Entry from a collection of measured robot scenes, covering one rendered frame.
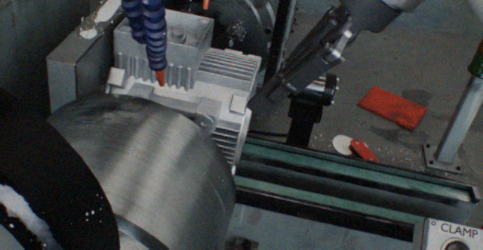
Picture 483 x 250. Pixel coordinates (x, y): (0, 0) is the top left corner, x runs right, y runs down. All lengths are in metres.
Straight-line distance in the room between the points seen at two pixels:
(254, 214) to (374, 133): 0.49
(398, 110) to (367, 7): 0.75
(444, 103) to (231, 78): 0.84
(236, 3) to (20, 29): 0.38
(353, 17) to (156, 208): 0.31
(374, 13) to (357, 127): 0.66
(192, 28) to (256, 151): 0.25
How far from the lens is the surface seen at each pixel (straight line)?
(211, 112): 0.70
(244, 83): 0.73
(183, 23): 0.80
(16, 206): 0.22
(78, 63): 0.67
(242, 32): 0.94
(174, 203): 0.48
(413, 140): 1.26
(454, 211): 0.97
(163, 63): 0.62
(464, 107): 1.14
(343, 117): 1.26
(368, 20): 0.61
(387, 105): 1.34
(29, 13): 0.80
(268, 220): 0.84
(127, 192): 0.46
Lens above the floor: 1.48
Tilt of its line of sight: 35 degrees down
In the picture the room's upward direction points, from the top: 10 degrees clockwise
